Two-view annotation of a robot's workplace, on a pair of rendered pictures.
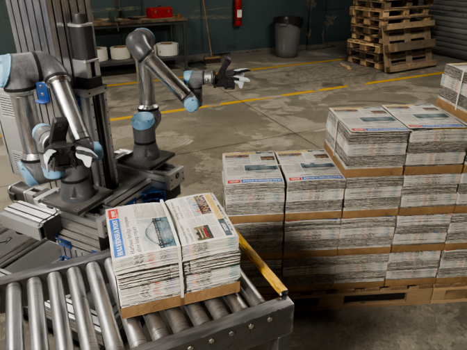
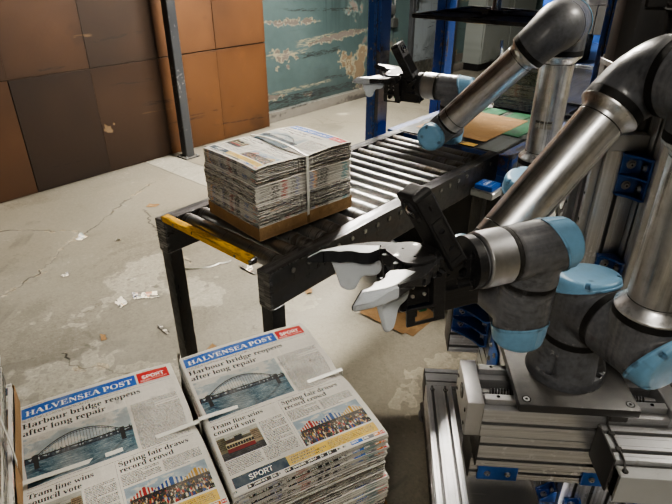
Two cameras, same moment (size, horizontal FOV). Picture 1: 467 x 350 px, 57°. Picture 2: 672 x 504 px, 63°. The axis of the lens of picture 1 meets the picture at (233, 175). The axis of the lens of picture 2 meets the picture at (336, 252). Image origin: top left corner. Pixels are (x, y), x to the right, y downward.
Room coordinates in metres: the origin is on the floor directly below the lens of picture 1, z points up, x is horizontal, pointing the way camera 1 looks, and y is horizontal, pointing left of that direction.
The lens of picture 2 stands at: (2.76, -0.30, 1.56)
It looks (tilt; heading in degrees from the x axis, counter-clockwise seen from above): 29 degrees down; 156
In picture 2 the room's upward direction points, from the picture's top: straight up
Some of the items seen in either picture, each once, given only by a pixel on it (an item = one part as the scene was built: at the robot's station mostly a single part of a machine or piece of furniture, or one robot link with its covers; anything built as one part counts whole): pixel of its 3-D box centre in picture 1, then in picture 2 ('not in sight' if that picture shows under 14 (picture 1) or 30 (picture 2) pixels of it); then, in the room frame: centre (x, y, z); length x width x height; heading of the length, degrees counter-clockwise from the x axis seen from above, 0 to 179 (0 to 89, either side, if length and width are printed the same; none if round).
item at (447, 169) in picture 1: (416, 154); not in sight; (2.07, -0.95, 0.86); 0.38 x 0.29 x 0.04; 4
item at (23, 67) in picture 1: (28, 122); (548, 108); (1.64, 0.82, 1.19); 0.15 x 0.12 x 0.55; 126
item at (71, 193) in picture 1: (76, 185); not in sight; (1.72, 0.71, 0.87); 0.15 x 0.15 x 0.10
